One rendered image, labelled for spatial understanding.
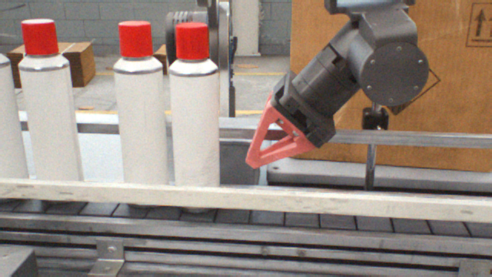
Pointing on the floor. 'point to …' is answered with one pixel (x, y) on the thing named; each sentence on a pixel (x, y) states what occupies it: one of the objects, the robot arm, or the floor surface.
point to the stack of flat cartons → (79, 72)
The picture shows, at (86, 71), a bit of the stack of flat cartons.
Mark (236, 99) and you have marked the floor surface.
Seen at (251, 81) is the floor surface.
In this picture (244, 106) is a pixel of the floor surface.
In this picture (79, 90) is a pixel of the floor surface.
